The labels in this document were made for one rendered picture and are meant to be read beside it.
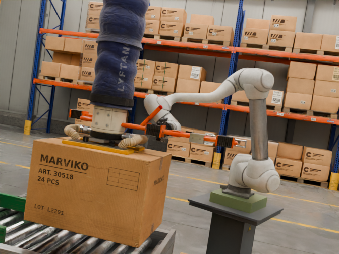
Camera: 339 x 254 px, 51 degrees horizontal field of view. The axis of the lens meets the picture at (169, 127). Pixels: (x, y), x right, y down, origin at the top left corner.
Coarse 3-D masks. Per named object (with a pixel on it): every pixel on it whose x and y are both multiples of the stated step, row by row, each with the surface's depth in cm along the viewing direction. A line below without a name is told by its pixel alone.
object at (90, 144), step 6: (84, 138) 174; (72, 144) 172; (78, 144) 171; (84, 144) 171; (90, 144) 171; (96, 144) 171; (102, 144) 174; (114, 144) 172; (102, 150) 169; (108, 150) 168; (114, 150) 167; (120, 150) 167; (126, 150) 169; (132, 150) 173
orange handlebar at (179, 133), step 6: (90, 114) 212; (84, 120) 183; (90, 120) 182; (126, 126) 178; (132, 126) 177; (138, 126) 177; (144, 126) 176; (162, 132) 174; (168, 132) 173; (174, 132) 173; (180, 132) 173; (204, 138) 170; (210, 138) 169; (234, 144) 167
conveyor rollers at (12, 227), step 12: (0, 216) 213; (12, 216) 213; (12, 228) 197; (24, 228) 198; (36, 228) 203; (48, 228) 202; (12, 240) 183; (24, 240) 181; (36, 240) 188; (48, 240) 186; (60, 240) 195; (72, 240) 191; (96, 240) 198; (48, 252) 172; (60, 252) 177; (72, 252) 176; (84, 252) 184; (96, 252) 180; (120, 252) 185; (132, 252) 187
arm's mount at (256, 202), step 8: (216, 192) 237; (216, 200) 233; (224, 200) 230; (232, 200) 227; (240, 200) 224; (248, 200) 227; (256, 200) 230; (264, 200) 239; (240, 208) 224; (248, 208) 221; (256, 208) 228
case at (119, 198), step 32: (32, 160) 172; (64, 160) 168; (96, 160) 164; (128, 160) 160; (160, 160) 175; (32, 192) 173; (64, 192) 168; (96, 192) 164; (128, 192) 161; (160, 192) 185; (64, 224) 169; (96, 224) 165; (128, 224) 161
